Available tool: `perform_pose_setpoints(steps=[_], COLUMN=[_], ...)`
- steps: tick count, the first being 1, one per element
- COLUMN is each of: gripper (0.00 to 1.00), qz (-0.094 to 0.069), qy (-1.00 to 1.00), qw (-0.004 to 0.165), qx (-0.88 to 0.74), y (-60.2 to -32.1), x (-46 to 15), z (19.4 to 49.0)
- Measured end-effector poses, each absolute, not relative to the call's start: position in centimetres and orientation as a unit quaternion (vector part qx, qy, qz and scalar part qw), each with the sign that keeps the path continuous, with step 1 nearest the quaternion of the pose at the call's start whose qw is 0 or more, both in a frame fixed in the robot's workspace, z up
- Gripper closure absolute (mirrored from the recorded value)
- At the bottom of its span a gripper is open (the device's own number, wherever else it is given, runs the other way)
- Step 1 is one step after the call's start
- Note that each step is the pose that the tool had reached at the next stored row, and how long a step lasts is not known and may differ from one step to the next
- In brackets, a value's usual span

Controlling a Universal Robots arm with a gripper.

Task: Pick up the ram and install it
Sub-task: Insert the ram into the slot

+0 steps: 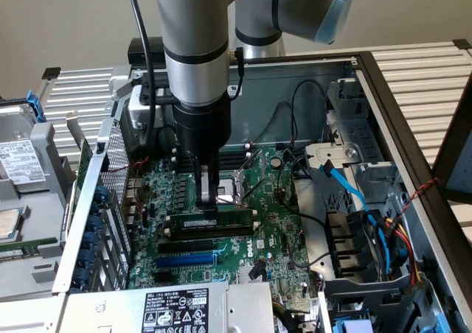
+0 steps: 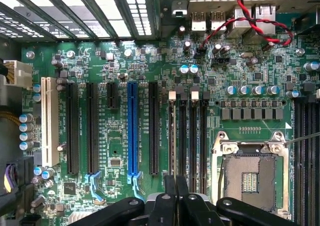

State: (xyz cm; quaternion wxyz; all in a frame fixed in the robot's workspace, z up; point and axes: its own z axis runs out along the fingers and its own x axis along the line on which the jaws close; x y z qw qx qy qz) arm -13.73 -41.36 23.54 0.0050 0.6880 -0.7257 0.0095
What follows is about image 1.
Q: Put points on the short black expansion slot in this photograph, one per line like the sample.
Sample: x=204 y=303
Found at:
x=164 y=277

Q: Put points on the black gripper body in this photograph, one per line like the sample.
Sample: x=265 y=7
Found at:
x=203 y=130

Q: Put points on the black table end cap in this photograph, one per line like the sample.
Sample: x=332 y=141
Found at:
x=51 y=73
x=462 y=44

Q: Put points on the metal disk bay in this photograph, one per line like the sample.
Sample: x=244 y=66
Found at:
x=368 y=134

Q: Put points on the green graphics card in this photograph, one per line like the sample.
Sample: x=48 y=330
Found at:
x=85 y=156

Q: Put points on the RAM slot with white latches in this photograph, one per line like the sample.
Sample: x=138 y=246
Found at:
x=167 y=219
x=236 y=150
x=236 y=159
x=167 y=232

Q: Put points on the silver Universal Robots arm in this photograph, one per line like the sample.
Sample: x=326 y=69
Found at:
x=195 y=34

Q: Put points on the silver power supply unit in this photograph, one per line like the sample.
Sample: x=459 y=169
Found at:
x=121 y=311

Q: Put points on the blue plastic tab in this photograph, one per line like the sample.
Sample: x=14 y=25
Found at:
x=441 y=322

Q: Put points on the round coin battery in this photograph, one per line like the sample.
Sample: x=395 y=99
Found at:
x=276 y=161

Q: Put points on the grey plastic drive cage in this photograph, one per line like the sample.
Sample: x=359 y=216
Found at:
x=368 y=292

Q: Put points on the grey parts rack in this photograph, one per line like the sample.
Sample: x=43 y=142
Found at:
x=40 y=207

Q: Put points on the hard disk with blue caddy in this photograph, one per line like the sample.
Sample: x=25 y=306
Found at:
x=18 y=152

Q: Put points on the open metal PC case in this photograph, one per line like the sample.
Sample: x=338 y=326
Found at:
x=258 y=90

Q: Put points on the long black expansion slot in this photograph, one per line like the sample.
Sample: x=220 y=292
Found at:
x=186 y=247

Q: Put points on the silver drive bracket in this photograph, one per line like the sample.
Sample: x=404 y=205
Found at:
x=332 y=150

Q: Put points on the green Dell motherboard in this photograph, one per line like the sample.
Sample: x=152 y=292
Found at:
x=273 y=215

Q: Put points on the silver CPU chip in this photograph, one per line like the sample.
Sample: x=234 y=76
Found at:
x=9 y=224

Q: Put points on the blue card retainer clip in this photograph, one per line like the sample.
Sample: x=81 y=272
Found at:
x=94 y=224
x=90 y=241
x=87 y=258
x=80 y=277
x=101 y=193

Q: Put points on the black box device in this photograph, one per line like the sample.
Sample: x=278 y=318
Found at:
x=134 y=55

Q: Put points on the blue expansion slot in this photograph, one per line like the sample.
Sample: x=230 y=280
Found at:
x=186 y=261

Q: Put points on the CPU socket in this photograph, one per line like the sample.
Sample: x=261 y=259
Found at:
x=230 y=189

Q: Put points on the black plastic fan shroud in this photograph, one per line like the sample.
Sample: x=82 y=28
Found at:
x=344 y=237

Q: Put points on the green RAM stick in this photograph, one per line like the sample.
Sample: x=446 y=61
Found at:
x=18 y=255
x=232 y=219

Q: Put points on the dark framed panel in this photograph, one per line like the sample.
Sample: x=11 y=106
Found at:
x=461 y=163

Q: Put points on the small silver heat sink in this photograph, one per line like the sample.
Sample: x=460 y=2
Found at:
x=247 y=274

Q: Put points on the thin metal locking lever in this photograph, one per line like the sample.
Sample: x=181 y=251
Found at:
x=254 y=190

